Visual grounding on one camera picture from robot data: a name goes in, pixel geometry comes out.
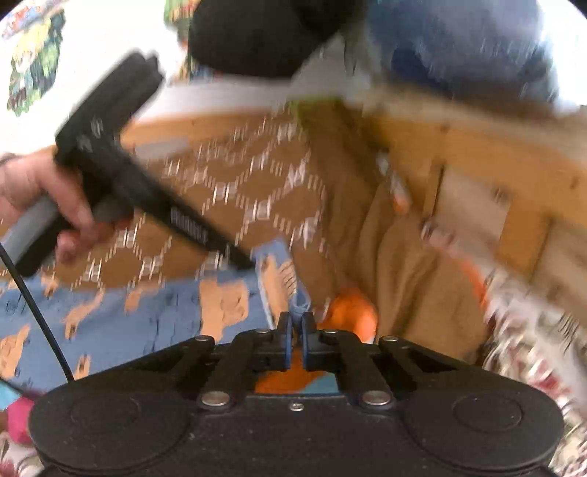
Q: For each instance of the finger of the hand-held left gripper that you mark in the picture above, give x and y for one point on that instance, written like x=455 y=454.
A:
x=231 y=252

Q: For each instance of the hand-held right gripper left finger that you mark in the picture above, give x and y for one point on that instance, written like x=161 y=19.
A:
x=285 y=341

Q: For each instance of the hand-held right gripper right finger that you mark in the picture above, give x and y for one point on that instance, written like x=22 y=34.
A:
x=308 y=343

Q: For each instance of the blue pants with orange print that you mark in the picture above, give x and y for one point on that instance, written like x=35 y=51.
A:
x=160 y=321

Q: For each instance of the person's left hand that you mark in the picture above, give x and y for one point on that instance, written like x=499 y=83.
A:
x=27 y=183

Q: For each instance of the brown printed blanket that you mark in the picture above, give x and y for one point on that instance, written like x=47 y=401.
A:
x=229 y=183

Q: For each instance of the black cloth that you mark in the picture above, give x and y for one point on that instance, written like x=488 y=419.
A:
x=266 y=36

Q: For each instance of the white red printed cloth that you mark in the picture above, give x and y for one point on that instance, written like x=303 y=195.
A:
x=536 y=330

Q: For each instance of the pink cloth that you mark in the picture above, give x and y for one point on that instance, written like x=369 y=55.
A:
x=18 y=417

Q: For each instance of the blue denim cloth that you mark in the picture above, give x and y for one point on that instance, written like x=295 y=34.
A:
x=458 y=41

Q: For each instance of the wall poster green-haired figure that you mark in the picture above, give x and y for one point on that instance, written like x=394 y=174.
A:
x=36 y=64

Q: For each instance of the wooden bed frame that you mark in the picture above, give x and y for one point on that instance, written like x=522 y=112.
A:
x=504 y=160

